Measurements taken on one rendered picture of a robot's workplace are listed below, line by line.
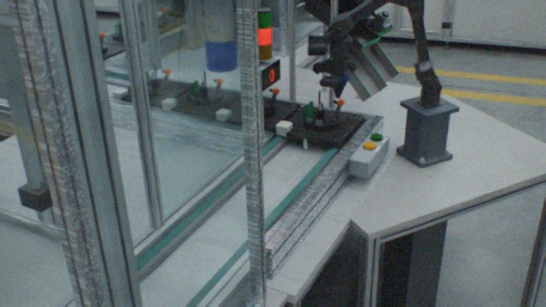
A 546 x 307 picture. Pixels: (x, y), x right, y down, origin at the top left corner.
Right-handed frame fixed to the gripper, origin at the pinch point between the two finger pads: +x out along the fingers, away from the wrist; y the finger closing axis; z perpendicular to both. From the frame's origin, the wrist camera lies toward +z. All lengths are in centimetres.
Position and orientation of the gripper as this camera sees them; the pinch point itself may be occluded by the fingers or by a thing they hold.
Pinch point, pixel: (338, 89)
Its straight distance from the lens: 210.3
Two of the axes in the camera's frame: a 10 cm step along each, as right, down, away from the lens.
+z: -8.8, -1.8, 4.3
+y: -4.7, 4.3, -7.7
